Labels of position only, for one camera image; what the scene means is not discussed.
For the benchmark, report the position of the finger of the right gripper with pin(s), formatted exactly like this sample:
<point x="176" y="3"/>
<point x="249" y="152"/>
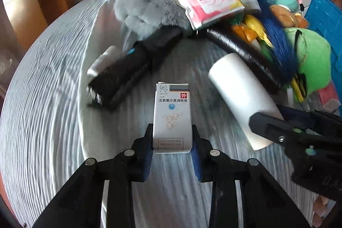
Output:
<point x="310" y="117"/>
<point x="274" y="129"/>

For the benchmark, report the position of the grey furry slipper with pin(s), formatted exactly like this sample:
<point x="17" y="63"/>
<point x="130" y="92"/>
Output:
<point x="144" y="17"/>

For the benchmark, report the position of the white eye drop box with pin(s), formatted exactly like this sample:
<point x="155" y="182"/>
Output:
<point x="172" y="122"/>

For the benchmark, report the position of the dark blue fuzzy item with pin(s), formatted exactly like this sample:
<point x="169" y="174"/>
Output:
<point x="283" y="52"/>

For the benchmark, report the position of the blue plastic storage bin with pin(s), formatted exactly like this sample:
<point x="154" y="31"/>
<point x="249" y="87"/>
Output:
<point x="324" y="17"/>

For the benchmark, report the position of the green cloth plush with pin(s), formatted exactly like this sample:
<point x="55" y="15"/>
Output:
<point x="313" y="60"/>

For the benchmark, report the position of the person's right hand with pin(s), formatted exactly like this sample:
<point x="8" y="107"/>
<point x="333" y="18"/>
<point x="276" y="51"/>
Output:
<point x="319" y="209"/>

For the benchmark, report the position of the white paper roll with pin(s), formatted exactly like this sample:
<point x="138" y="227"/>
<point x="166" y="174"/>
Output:
<point x="243" y="94"/>

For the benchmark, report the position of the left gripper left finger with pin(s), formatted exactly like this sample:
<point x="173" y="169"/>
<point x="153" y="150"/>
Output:
<point x="79" y="202"/>

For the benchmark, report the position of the brown bear plush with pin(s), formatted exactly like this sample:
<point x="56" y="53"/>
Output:
<point x="288" y="19"/>

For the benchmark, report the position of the pink tissue pack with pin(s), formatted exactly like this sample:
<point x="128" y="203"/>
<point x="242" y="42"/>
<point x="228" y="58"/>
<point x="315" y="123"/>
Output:
<point x="329" y="98"/>

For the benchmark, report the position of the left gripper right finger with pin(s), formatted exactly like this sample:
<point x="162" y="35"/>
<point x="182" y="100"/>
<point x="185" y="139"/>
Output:
<point x="244" y="194"/>

